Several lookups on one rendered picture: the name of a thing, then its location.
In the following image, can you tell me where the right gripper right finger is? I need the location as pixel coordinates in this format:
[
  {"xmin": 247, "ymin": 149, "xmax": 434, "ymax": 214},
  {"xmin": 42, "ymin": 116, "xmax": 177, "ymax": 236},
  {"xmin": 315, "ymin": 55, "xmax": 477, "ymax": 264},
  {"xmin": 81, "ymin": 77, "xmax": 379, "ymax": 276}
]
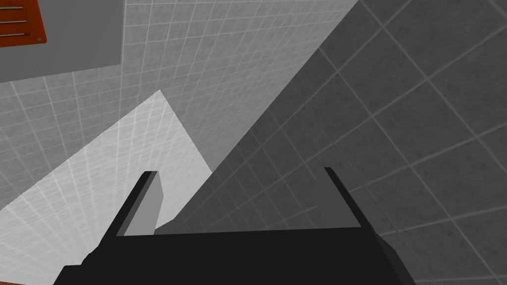
[{"xmin": 314, "ymin": 166, "xmax": 374, "ymax": 231}]

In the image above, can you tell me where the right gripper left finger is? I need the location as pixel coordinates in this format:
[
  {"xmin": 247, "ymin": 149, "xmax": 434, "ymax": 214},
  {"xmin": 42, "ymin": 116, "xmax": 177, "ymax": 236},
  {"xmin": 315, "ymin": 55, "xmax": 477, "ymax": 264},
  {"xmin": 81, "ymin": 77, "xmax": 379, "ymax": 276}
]
[{"xmin": 103, "ymin": 170, "xmax": 164, "ymax": 238}]

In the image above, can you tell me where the orange slatted panel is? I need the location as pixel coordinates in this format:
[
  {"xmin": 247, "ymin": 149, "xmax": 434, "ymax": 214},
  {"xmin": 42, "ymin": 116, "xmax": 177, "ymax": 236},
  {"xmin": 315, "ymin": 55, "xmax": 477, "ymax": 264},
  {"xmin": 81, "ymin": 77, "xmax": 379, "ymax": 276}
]
[{"xmin": 0, "ymin": 0, "xmax": 48, "ymax": 48}]

